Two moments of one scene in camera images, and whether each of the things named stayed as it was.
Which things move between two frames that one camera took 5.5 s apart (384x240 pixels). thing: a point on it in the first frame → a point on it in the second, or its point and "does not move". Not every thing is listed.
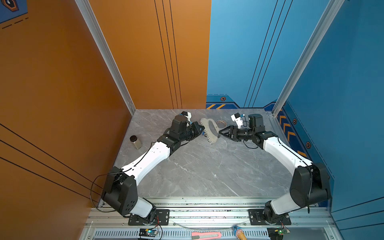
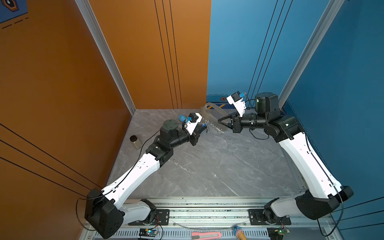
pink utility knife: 206,235 does not move
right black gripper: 231,133 → 236,125
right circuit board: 276,233 does not move
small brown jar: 135,141 does not move
